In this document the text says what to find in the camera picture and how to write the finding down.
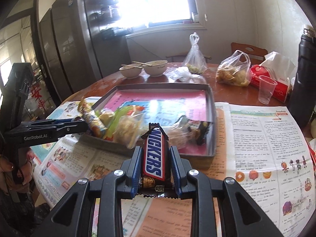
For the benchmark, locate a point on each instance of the clear plastic cup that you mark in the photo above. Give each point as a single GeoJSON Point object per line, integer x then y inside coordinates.
{"type": "Point", "coordinates": [266, 88]}

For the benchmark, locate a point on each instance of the red paper window decoration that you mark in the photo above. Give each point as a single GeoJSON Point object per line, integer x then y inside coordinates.
{"type": "Point", "coordinates": [38, 96]}

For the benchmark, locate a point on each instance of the tall knotted clear plastic bag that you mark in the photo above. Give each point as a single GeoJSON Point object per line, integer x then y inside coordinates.
{"type": "Point", "coordinates": [195, 59]}

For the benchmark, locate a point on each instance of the green and black snack packet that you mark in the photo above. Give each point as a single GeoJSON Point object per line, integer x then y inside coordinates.
{"type": "Point", "coordinates": [202, 132]}

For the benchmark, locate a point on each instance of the red tissue pack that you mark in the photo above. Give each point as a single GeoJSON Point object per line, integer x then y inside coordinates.
{"type": "Point", "coordinates": [274, 79]}

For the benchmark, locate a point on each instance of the bright window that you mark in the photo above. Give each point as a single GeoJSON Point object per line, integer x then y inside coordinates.
{"type": "Point", "coordinates": [167, 0]}

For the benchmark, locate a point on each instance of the black thermos bottle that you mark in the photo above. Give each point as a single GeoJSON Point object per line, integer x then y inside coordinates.
{"type": "Point", "coordinates": [303, 79]}

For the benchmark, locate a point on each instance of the pink and blue book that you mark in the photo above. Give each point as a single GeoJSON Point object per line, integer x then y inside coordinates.
{"type": "Point", "coordinates": [172, 103]}

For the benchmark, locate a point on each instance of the brown chocolate bar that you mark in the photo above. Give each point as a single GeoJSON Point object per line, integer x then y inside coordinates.
{"type": "Point", "coordinates": [154, 158]}

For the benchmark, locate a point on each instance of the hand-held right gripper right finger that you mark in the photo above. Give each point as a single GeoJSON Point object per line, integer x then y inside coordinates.
{"type": "Point", "coordinates": [175, 167]}

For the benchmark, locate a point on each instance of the cream ceramic bowl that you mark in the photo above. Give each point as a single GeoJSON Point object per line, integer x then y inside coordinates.
{"type": "Point", "coordinates": [155, 69]}
{"type": "Point", "coordinates": [130, 72]}

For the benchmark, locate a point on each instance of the clear green noodle snack packet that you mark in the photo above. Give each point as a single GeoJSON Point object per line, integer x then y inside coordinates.
{"type": "Point", "coordinates": [126, 129]}

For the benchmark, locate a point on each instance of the plastic bag of fried snacks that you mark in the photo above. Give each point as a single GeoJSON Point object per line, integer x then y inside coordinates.
{"type": "Point", "coordinates": [232, 72]}

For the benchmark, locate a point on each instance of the wooden chopsticks pair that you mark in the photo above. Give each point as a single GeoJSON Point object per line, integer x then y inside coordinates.
{"type": "Point", "coordinates": [128, 65]}
{"type": "Point", "coordinates": [142, 63]}

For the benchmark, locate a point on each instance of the person's dark patterned clothing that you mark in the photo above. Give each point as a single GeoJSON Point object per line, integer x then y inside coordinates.
{"type": "Point", "coordinates": [14, 214]}

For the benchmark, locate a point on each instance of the person's left hand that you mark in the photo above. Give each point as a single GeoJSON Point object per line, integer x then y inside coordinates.
{"type": "Point", "coordinates": [6, 163]}

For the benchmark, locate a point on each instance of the grey shallow cardboard box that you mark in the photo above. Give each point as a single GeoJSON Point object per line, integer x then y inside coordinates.
{"type": "Point", "coordinates": [211, 118]}

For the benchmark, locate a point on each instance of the newspaper sheet with orange panel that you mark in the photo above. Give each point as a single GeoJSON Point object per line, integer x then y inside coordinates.
{"type": "Point", "coordinates": [259, 140]}

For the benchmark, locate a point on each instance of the crumpled clear plastic bag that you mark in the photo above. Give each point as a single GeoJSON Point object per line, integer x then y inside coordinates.
{"type": "Point", "coordinates": [184, 75]}

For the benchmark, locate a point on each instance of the orange rice cracker packet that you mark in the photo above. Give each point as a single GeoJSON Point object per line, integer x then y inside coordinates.
{"type": "Point", "coordinates": [92, 119]}

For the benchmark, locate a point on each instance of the wooden chair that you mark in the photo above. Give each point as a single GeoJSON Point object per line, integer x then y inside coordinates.
{"type": "Point", "coordinates": [249, 49]}

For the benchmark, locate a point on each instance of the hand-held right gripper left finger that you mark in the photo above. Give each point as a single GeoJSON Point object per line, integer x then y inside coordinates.
{"type": "Point", "coordinates": [135, 167]}

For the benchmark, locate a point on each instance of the dark refrigerator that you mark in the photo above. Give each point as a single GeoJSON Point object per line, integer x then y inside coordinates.
{"type": "Point", "coordinates": [69, 42]}

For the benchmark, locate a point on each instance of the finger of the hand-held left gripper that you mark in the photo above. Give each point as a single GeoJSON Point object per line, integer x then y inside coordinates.
{"type": "Point", "coordinates": [66, 121]}
{"type": "Point", "coordinates": [74, 128]}

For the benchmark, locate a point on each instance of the clear pastry packet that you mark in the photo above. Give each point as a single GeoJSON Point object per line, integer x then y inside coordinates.
{"type": "Point", "coordinates": [177, 133]}

